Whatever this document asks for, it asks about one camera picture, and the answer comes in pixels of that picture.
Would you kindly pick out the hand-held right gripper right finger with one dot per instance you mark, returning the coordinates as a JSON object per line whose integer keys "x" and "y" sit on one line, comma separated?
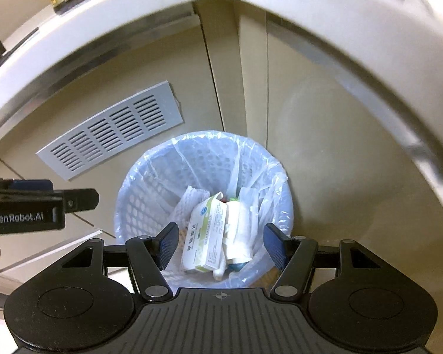
{"x": 275, "y": 245}

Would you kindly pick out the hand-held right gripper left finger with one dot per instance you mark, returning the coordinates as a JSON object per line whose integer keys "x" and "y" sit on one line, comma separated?
{"x": 169, "y": 245}

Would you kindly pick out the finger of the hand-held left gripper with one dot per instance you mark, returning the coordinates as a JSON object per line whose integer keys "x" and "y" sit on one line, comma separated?
{"x": 81, "y": 199}
{"x": 33, "y": 185}

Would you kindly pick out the white green-striped carton box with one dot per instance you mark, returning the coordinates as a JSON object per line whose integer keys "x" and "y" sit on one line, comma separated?
{"x": 205, "y": 232}

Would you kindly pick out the blue-lined white trash bin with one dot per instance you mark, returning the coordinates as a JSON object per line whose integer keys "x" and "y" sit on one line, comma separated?
{"x": 151, "y": 177}

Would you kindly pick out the grey cabinet vent grille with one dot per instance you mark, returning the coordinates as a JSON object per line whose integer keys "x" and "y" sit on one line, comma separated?
{"x": 110, "y": 129}

